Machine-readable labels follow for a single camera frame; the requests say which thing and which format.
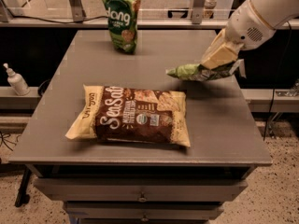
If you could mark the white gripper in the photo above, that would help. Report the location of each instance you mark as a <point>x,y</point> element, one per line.
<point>247,29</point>

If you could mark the green jalapeno chip bag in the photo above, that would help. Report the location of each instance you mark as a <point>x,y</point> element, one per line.
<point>197,72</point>

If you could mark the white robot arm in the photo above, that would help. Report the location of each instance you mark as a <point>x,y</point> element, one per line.
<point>275,12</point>

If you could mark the green dang rice chips bag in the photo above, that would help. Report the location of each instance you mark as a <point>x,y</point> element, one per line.
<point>122,23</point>

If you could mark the brown sea salt chip bag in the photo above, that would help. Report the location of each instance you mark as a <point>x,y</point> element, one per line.
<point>132,115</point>

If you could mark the grey drawer cabinet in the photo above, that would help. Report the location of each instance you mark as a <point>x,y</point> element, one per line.
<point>119,141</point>

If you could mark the white pump bottle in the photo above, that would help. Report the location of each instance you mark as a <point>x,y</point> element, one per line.
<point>16,81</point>

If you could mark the grey drawer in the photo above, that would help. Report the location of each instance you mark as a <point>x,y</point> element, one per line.
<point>143,211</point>
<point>140,190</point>

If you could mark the top grey drawer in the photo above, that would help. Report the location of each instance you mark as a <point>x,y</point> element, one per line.
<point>140,190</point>

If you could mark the metal frame post right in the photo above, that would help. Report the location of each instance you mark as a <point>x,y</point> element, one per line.
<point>197,11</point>

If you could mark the metal frame post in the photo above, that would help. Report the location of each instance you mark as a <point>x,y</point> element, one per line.
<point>78,12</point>
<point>197,11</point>

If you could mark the metal frame post left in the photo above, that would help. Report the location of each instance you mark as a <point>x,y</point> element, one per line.
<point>78,12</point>

